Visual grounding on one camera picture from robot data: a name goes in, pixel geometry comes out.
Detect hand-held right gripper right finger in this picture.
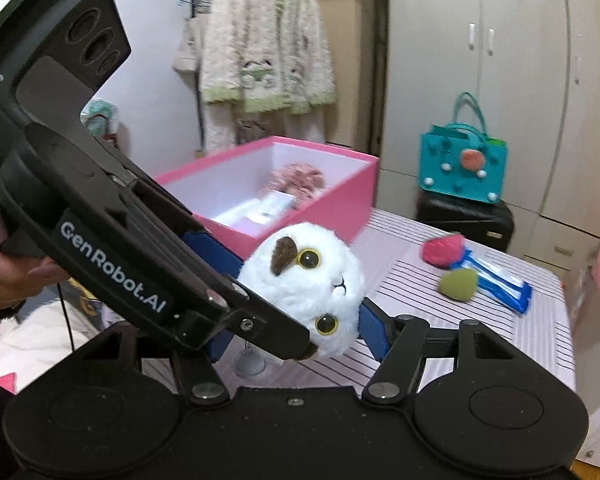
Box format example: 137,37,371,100
358,297,521,403

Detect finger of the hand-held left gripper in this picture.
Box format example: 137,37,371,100
135,177,244,281
207,280,317,362

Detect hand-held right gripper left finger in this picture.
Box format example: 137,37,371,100
70,325,231,406

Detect white tissue packet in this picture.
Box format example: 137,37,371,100
245,191,296,226

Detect white cat plush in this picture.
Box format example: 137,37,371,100
235,222,367,378

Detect pink cardboard box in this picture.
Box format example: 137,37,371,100
152,135,381,261

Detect person's left hand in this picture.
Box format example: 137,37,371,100
0,160,68,311

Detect colourful printed packet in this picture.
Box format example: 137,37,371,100
80,100,123,148

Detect green plush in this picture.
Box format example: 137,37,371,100
437,268,478,303

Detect striped tablecloth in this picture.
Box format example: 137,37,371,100
100,207,578,401

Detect red strawberry plush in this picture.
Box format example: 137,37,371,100
420,232,466,268

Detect pink floral scrunchie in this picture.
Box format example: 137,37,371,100
267,162,326,206

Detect white fluffy pants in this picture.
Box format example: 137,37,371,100
200,100,326,153

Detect blue wipes packet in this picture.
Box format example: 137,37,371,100
452,247,533,316

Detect black suitcase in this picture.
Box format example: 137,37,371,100
416,191,515,253

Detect white fluffy blanket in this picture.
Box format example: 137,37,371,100
0,305,106,391

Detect teal felt tote bag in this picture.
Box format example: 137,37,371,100
419,91,508,205

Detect cream cloth bag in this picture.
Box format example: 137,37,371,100
172,15,206,73

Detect white fluffy cardigan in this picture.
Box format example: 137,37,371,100
197,0,337,116

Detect beige wardrobe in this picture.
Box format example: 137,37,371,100
380,0,600,271

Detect black cable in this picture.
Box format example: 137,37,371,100
60,282,77,353

